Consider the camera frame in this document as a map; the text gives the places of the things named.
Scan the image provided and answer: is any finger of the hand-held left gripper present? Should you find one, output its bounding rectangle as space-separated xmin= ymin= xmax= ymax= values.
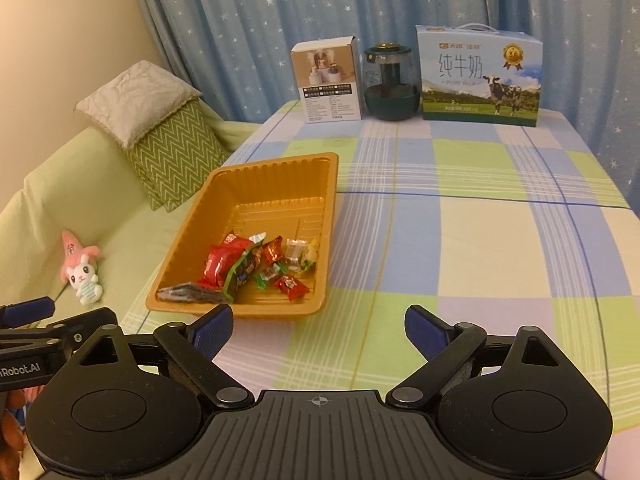
xmin=0 ymin=308 xmax=120 ymax=361
xmin=0 ymin=296 xmax=57 ymax=329

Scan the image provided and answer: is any large red snack packet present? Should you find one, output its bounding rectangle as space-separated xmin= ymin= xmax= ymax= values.
xmin=197 ymin=242 xmax=253 ymax=291

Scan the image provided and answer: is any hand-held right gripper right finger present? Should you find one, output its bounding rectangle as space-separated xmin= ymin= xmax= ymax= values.
xmin=385 ymin=302 xmax=567 ymax=408

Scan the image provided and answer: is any light green sofa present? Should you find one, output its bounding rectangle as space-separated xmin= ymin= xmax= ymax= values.
xmin=0 ymin=110 xmax=261 ymax=461

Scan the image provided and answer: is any white product box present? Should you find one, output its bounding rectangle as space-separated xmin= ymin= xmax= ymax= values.
xmin=291 ymin=36 xmax=363 ymax=125

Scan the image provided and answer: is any pink rabbit plush toy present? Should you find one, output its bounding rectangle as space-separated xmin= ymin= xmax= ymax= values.
xmin=60 ymin=229 xmax=104 ymax=306

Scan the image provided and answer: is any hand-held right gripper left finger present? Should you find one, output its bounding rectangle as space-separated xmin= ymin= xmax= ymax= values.
xmin=75 ymin=302 xmax=256 ymax=408

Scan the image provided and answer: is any yellow-green candy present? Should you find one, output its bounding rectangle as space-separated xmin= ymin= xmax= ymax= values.
xmin=300 ymin=239 xmax=321 ymax=273

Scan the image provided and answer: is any green zigzag cushion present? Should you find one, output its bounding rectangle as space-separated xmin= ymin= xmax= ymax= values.
xmin=131 ymin=100 xmax=231 ymax=212
xmin=127 ymin=147 xmax=168 ymax=211

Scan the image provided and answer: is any person's printed clothing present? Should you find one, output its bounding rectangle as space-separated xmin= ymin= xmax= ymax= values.
xmin=0 ymin=385 xmax=32 ymax=480

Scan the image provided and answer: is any green-edged snack packet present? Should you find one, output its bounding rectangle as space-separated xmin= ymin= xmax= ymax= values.
xmin=222 ymin=245 xmax=266 ymax=303

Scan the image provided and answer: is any small red candy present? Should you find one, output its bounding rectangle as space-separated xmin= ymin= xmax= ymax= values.
xmin=272 ymin=275 xmax=308 ymax=303

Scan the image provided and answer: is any red-brown candy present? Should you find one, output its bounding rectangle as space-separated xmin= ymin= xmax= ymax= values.
xmin=262 ymin=237 xmax=287 ymax=267

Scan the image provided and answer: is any dark glass jar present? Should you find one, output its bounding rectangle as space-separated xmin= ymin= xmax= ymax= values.
xmin=362 ymin=42 xmax=421 ymax=122

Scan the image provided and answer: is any blue milk carton box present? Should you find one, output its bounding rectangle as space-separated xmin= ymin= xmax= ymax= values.
xmin=416 ymin=23 xmax=545 ymax=127

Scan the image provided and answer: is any silver-grey long snack packet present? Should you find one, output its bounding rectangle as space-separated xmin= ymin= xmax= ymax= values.
xmin=156 ymin=282 xmax=228 ymax=306

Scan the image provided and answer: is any white crinkled cushion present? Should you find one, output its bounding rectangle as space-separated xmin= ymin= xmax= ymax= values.
xmin=75 ymin=59 xmax=202 ymax=150

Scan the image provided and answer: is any orange plastic tray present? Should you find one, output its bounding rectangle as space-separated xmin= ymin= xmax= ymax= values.
xmin=145 ymin=151 xmax=340 ymax=321

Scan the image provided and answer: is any green candy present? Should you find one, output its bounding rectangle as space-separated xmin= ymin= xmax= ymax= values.
xmin=254 ymin=262 xmax=287 ymax=289

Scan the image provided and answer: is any blue star-print curtain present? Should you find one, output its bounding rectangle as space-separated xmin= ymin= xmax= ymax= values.
xmin=125 ymin=0 xmax=640 ymax=201

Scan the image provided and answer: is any plaid tablecloth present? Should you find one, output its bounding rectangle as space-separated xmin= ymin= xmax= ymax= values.
xmin=117 ymin=97 xmax=633 ymax=461

